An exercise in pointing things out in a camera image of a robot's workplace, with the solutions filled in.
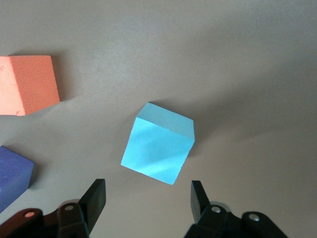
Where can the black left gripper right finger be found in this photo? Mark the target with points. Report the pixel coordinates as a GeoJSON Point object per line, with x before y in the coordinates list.
{"type": "Point", "coordinates": [213, 218]}

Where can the orange foam cube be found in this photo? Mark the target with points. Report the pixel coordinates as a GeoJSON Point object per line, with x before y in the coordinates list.
{"type": "Point", "coordinates": [29, 84]}

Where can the purple foam cube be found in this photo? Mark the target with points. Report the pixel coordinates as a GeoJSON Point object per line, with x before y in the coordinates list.
{"type": "Point", "coordinates": [12, 173]}

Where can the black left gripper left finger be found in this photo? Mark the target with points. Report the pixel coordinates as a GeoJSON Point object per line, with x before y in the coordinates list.
{"type": "Point", "coordinates": [71, 218]}

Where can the blue foam cube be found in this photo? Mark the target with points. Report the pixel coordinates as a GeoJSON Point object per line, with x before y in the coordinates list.
{"type": "Point", "coordinates": [158, 146]}

